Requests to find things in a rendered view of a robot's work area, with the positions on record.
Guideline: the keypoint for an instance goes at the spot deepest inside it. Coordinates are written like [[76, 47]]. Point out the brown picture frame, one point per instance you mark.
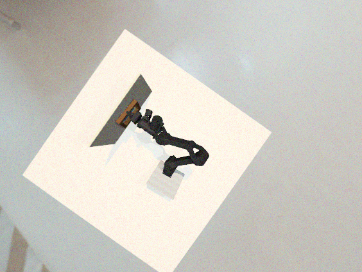
[[124, 119]]

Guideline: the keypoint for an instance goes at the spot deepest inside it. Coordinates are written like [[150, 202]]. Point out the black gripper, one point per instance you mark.
[[136, 119]]

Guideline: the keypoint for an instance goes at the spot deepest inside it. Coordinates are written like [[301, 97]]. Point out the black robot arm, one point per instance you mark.
[[162, 137]]

